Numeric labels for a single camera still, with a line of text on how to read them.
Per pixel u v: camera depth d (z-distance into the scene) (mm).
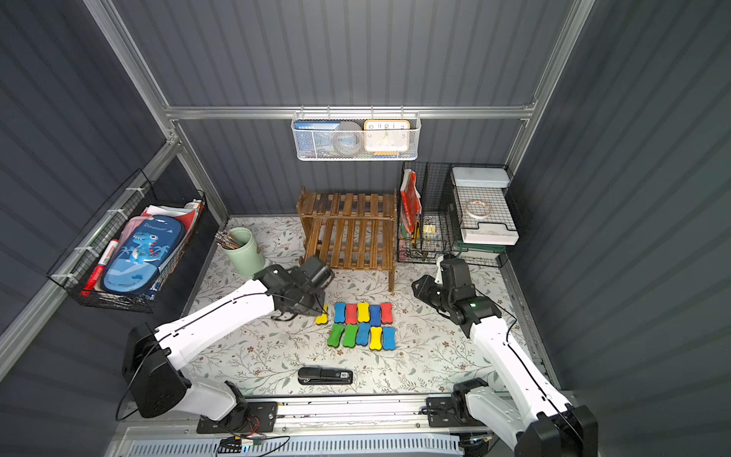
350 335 870
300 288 620
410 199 1156
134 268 629
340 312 925
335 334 867
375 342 859
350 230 967
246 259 944
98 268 643
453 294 597
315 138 843
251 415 731
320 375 760
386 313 909
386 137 886
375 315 911
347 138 871
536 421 395
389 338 867
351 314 907
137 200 765
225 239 909
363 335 860
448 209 1201
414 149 895
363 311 912
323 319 891
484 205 962
